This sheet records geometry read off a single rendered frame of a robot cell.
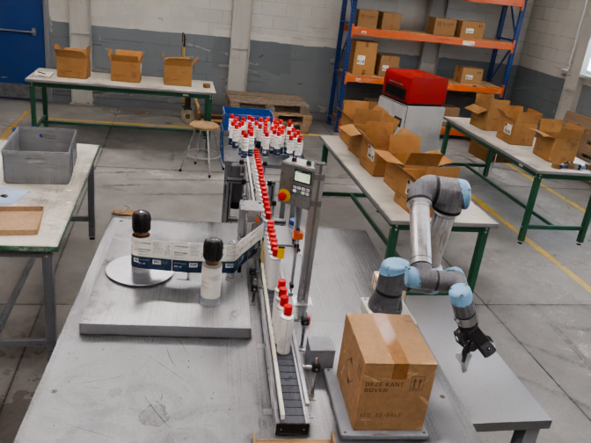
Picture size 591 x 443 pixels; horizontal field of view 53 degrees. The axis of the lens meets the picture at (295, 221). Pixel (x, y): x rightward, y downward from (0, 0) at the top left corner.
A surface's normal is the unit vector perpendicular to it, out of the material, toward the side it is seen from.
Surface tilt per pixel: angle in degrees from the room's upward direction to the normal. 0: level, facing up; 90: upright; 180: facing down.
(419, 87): 90
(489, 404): 0
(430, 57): 90
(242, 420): 0
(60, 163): 90
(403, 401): 90
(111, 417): 0
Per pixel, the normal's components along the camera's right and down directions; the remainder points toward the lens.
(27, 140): 0.23, 0.40
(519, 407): 0.11, -0.92
